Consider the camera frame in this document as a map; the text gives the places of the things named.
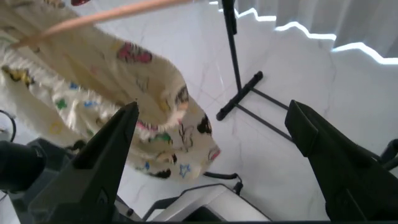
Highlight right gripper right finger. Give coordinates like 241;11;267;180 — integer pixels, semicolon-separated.
284;99;398;223

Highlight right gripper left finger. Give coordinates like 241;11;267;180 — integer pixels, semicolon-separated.
27;101;140;223

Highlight cream printed garment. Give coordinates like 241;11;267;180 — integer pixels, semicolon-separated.
0;0;222;180

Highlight pink clothes hanger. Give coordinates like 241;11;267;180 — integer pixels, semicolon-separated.
10;0;195;50

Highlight black clothes rack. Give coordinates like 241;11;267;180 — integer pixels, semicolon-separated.
215;0;398;171

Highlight white curtain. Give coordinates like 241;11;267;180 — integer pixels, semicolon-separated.
234;0;398;59

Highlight black cable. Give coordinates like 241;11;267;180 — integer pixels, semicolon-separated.
201;171;244;196

